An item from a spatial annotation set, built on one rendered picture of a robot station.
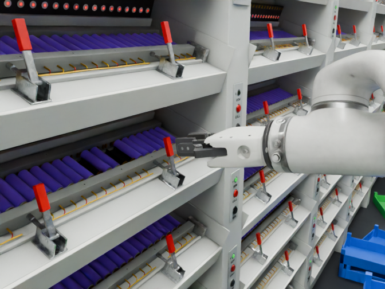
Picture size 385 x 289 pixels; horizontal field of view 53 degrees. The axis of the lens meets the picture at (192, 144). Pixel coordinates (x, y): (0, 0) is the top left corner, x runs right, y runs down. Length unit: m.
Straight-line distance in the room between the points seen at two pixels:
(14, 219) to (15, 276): 0.08
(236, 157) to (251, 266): 0.67
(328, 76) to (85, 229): 0.40
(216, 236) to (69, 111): 0.53
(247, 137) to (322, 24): 0.93
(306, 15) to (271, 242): 0.78
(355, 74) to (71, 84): 0.36
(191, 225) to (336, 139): 0.48
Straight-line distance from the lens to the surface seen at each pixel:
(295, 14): 1.49
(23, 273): 0.53
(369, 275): 1.43
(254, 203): 1.12
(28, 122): 0.47
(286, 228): 1.44
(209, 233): 0.93
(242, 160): 0.58
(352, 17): 2.15
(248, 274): 1.19
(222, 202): 0.88
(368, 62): 0.50
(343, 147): 0.53
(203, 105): 0.84
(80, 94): 0.52
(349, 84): 0.55
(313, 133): 0.54
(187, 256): 0.87
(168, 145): 0.70
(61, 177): 0.65
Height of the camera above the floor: 1.24
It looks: 17 degrees down
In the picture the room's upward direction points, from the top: straight up
